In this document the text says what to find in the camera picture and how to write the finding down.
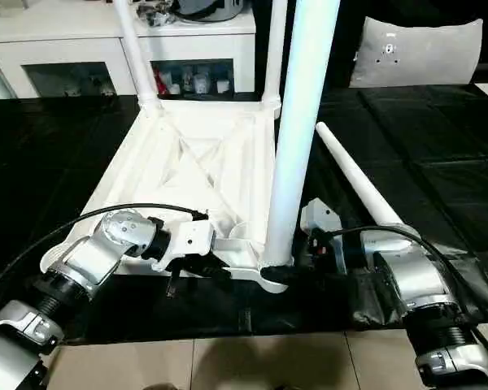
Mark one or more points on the white plastic table leg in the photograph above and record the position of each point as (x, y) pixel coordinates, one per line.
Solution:
(275, 53)
(358, 174)
(136, 57)
(297, 122)

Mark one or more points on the white plastic table top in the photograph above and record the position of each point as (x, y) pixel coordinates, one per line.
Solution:
(187, 162)

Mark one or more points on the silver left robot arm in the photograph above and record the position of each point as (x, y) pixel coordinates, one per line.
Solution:
(97, 252)

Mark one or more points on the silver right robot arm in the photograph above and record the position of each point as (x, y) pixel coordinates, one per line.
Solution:
(415, 276)

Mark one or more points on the black table mat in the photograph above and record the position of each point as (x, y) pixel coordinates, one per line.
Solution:
(431, 162)

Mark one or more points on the white pillow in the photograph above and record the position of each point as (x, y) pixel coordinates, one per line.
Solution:
(423, 61)

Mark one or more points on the white glass-door cabinet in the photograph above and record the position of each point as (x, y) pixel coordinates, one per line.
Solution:
(65, 44)

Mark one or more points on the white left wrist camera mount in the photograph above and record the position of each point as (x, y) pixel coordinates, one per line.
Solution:
(191, 239)

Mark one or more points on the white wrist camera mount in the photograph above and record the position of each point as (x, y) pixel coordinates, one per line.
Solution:
(191, 239)
(321, 215)

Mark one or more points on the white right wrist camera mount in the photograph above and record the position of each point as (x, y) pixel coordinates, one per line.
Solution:
(321, 215)

